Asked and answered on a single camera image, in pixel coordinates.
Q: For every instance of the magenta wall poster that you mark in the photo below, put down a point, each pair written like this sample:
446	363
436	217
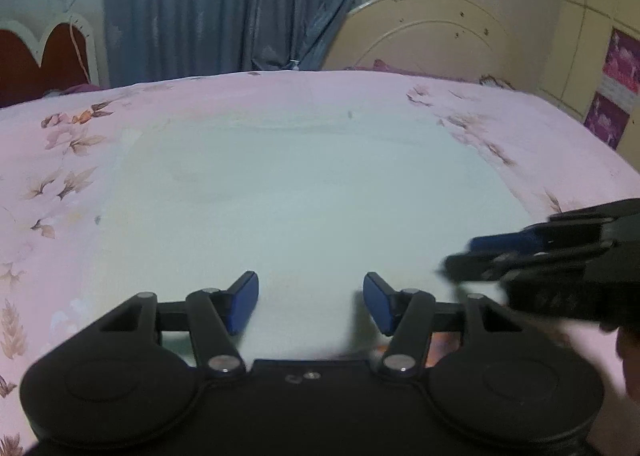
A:
622	60
606	121

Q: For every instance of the lower magenta wall poster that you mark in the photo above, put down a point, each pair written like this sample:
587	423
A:
606	121

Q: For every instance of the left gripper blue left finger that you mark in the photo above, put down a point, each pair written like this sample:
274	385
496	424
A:
214	318

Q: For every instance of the upper magenta wall poster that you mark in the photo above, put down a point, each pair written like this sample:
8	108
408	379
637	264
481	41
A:
622	60

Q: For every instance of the person right hand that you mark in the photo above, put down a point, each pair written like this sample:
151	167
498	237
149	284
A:
628	350

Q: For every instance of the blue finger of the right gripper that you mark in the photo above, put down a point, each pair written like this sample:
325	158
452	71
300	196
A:
480	268
539	238

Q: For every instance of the pale green knit sweater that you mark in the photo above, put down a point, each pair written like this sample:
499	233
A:
310	203

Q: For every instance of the pink floral bed sheet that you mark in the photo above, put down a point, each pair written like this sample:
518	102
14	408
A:
59	156

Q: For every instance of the cream arched headboard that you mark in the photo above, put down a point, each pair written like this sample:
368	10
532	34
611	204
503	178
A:
453	39

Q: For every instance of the red heart-shaped headboard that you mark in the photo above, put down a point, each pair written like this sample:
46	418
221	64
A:
62	58

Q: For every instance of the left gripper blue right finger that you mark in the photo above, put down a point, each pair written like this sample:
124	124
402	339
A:
407	318

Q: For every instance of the blue curtain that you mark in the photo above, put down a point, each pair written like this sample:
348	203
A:
150	40

